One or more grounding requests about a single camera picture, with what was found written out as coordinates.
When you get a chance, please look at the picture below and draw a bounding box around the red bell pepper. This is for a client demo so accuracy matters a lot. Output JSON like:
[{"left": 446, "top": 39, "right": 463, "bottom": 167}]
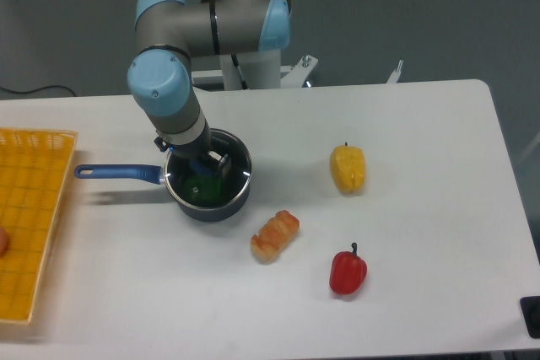
[{"left": 329, "top": 242, "right": 368, "bottom": 295}]

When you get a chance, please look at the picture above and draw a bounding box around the dark saucepan blue handle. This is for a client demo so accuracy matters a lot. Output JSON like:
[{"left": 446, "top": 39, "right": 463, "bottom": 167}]
[{"left": 74, "top": 128, "right": 252, "bottom": 223}]

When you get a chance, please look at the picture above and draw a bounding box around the glass pot lid blue knob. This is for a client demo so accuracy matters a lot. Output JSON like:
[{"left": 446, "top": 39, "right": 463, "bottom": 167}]
[{"left": 164, "top": 128, "right": 252, "bottom": 210}]

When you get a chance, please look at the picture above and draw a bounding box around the toy bread loaf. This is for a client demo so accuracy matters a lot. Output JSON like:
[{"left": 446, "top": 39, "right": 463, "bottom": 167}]
[{"left": 250, "top": 210, "right": 300, "bottom": 263}]

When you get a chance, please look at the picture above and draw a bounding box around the black cable on floor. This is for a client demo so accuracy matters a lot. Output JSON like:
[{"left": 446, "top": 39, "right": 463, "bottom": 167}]
[{"left": 0, "top": 83, "right": 78, "bottom": 97}]

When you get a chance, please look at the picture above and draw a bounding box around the white metal bracket right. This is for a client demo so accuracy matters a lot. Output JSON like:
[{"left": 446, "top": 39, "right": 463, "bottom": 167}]
[{"left": 386, "top": 59, "right": 403, "bottom": 84}]

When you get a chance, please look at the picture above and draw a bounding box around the green bell pepper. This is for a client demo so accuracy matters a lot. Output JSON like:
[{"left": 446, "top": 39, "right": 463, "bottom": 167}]
[{"left": 181, "top": 175, "right": 225, "bottom": 207}]

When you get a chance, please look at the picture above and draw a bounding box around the yellow bell pepper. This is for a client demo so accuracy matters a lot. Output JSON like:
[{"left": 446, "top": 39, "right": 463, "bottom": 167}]
[{"left": 329, "top": 143, "right": 366, "bottom": 194}]

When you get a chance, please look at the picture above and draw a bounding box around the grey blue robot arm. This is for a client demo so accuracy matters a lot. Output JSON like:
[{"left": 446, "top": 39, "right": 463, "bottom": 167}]
[{"left": 127, "top": 0, "right": 291, "bottom": 174}]

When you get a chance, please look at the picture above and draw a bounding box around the orange object in basket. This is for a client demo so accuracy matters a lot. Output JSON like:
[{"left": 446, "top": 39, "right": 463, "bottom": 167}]
[{"left": 0, "top": 227, "right": 9, "bottom": 255}]

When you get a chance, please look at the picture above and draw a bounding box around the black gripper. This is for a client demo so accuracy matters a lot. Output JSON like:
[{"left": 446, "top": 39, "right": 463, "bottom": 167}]
[{"left": 154, "top": 126, "right": 231, "bottom": 177}]

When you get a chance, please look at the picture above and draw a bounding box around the yellow woven basket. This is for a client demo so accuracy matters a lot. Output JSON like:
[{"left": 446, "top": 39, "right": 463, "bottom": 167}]
[{"left": 1, "top": 127, "right": 78, "bottom": 325}]

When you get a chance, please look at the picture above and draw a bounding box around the black device table corner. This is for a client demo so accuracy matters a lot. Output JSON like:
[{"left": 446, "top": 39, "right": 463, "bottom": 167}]
[{"left": 520, "top": 296, "right": 540, "bottom": 339}]

